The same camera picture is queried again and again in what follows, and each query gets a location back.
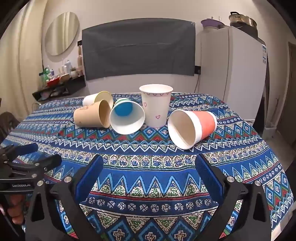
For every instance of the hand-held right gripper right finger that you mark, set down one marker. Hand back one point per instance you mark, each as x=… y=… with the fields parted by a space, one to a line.
x=208 y=179

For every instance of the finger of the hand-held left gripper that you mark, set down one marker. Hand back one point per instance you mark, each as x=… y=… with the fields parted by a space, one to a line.
x=49 y=161
x=24 y=148

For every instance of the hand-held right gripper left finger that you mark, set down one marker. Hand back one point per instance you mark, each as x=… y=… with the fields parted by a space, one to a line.
x=89 y=177

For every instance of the orange paper cup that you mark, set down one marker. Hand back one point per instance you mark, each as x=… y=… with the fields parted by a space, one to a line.
x=206 y=122

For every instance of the brown paper cup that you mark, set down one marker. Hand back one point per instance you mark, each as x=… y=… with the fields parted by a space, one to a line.
x=87 y=115

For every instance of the green striped blue-bottom cup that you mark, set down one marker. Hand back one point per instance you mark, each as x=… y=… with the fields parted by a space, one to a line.
x=129 y=124

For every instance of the white cup with yellow inside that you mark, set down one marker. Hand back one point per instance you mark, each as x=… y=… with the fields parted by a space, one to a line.
x=89 y=99

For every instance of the white cup with hearts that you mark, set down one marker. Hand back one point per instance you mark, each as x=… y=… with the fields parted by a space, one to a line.
x=157 y=105

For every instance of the person's left hand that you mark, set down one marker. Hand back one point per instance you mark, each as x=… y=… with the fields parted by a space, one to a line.
x=15 y=209

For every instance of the dark chair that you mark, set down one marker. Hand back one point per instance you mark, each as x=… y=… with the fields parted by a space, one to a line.
x=7 y=124

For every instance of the blue patterned tablecloth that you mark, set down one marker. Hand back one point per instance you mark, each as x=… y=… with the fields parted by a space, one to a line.
x=148 y=166

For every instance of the red bowl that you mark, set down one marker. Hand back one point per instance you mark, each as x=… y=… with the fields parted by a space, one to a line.
x=54 y=81

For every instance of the green bottle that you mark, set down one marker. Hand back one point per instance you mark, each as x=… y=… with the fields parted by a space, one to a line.
x=47 y=72

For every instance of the beige curtain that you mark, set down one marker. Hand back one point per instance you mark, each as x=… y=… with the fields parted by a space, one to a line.
x=22 y=60

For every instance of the small potted plant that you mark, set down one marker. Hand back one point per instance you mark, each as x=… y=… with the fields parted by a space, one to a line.
x=73 y=72

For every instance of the white bottle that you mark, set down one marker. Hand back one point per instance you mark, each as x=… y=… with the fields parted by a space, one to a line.
x=67 y=66

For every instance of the tall beige bottle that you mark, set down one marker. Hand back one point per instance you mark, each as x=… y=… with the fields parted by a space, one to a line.
x=79 y=60

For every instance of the white refrigerator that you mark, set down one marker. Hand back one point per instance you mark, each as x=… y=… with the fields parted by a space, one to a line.
x=231 y=74

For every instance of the grey cloth cover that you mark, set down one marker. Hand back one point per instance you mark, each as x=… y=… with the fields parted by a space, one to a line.
x=138 y=51

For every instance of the purple basin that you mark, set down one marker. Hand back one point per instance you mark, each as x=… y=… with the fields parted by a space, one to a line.
x=211 y=23

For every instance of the steel cooking pot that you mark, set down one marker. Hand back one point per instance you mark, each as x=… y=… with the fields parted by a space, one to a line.
x=244 y=22

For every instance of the black wall shelf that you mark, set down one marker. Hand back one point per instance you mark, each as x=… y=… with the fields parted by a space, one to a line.
x=69 y=87

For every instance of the oval wall mirror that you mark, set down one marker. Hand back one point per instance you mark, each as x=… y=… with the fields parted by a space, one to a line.
x=61 y=33

